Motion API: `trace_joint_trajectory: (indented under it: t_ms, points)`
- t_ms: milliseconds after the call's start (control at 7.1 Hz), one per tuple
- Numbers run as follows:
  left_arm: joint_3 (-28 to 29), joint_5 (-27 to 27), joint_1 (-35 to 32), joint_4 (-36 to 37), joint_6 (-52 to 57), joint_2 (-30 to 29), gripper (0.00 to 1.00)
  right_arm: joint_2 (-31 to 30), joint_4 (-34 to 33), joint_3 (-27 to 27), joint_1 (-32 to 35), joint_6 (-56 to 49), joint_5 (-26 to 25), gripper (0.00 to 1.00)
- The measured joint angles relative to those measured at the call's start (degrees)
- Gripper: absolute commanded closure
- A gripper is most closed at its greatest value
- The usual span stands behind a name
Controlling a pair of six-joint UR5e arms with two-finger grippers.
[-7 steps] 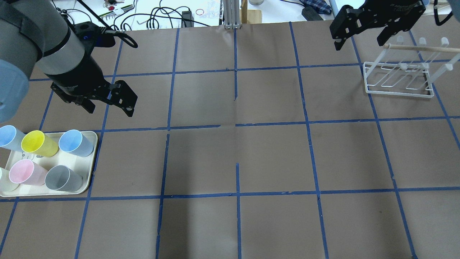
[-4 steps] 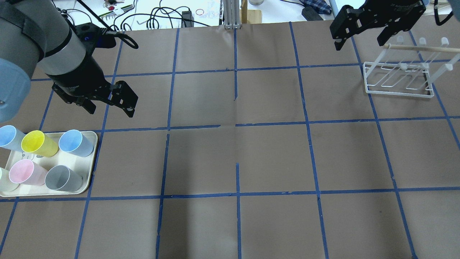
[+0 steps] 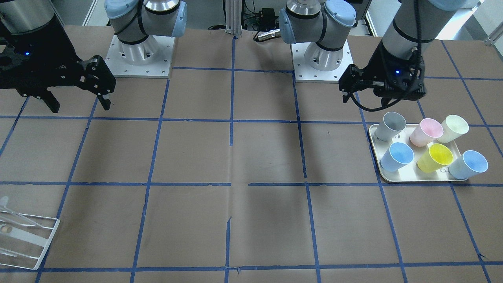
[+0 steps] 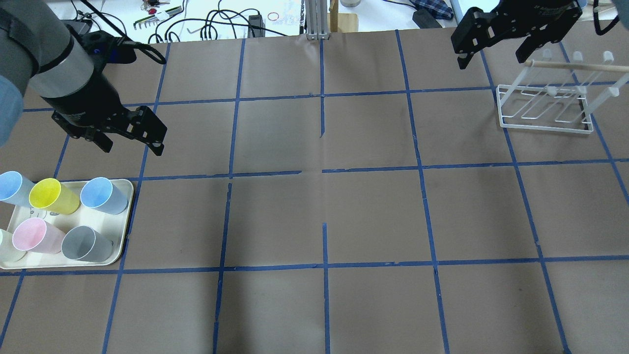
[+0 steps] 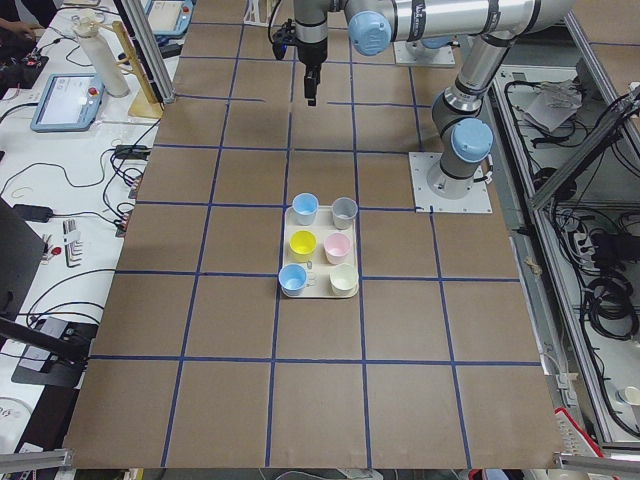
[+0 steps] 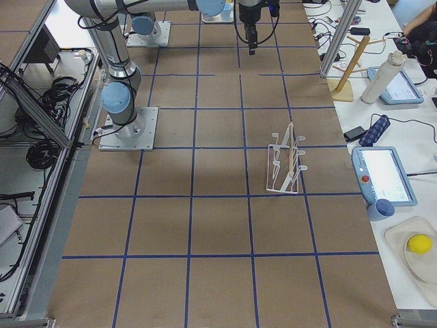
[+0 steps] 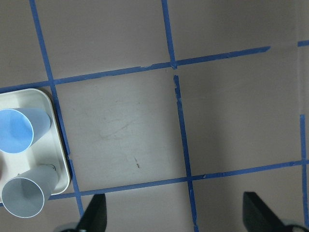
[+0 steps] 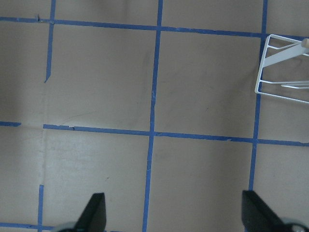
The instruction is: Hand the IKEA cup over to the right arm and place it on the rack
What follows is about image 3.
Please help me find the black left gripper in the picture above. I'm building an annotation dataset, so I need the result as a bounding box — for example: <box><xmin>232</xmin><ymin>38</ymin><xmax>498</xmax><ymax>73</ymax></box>
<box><xmin>339</xmin><ymin>43</ymin><xmax>426</xmax><ymax>103</ymax></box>

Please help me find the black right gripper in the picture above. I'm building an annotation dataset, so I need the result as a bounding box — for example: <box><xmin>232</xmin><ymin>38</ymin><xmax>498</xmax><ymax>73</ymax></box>
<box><xmin>0</xmin><ymin>18</ymin><xmax>116</xmax><ymax>113</ymax></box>

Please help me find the light blue plastic cup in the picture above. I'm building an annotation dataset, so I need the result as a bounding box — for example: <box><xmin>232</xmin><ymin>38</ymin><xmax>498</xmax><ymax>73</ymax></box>
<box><xmin>380</xmin><ymin>142</ymin><xmax>415</xmax><ymax>172</ymax></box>

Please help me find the grey plastic cup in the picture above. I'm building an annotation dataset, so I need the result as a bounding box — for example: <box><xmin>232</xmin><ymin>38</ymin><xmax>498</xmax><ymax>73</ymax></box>
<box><xmin>375</xmin><ymin>112</ymin><xmax>407</xmax><ymax>142</ymax></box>

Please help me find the pink plastic cup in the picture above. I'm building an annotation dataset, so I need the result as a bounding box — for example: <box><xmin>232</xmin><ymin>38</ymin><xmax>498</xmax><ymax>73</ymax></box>
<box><xmin>409</xmin><ymin>118</ymin><xmax>444</xmax><ymax>147</ymax></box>

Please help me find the yellow plastic cup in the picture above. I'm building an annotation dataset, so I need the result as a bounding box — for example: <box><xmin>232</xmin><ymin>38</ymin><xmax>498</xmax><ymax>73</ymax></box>
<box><xmin>417</xmin><ymin>143</ymin><xmax>454</xmax><ymax>173</ymax></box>

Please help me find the cream plastic cup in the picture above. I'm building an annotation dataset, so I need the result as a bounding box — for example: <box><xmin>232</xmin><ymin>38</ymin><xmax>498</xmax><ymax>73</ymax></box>
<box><xmin>437</xmin><ymin>114</ymin><xmax>470</xmax><ymax>143</ymax></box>

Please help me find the cream plastic tray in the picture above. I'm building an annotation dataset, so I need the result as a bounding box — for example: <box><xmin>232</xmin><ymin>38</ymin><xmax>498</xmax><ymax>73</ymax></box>
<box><xmin>368</xmin><ymin>124</ymin><xmax>467</xmax><ymax>183</ymax></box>

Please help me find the silver metal connector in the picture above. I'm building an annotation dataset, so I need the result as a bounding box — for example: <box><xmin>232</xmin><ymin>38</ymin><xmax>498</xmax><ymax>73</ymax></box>
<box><xmin>253</xmin><ymin>28</ymin><xmax>281</xmax><ymax>42</ymax></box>

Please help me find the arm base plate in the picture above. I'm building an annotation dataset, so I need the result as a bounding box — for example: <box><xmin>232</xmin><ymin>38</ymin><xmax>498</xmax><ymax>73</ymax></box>
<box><xmin>105</xmin><ymin>36</ymin><xmax>176</xmax><ymax>79</ymax></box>
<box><xmin>290</xmin><ymin>41</ymin><xmax>353</xmax><ymax>83</ymax></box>

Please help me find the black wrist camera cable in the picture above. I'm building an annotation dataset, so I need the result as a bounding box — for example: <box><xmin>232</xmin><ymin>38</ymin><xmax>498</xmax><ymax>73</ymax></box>
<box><xmin>349</xmin><ymin>0</ymin><xmax>425</xmax><ymax>112</ymax></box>

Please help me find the aluminium frame post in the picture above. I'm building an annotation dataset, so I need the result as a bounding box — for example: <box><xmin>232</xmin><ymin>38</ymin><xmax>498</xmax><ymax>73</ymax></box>
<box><xmin>224</xmin><ymin>0</ymin><xmax>243</xmax><ymax>37</ymax></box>

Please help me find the white wire cup rack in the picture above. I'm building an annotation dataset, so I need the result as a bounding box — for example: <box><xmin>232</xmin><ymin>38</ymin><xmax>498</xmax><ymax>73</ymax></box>
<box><xmin>0</xmin><ymin>196</ymin><xmax>61</xmax><ymax>270</ymax></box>

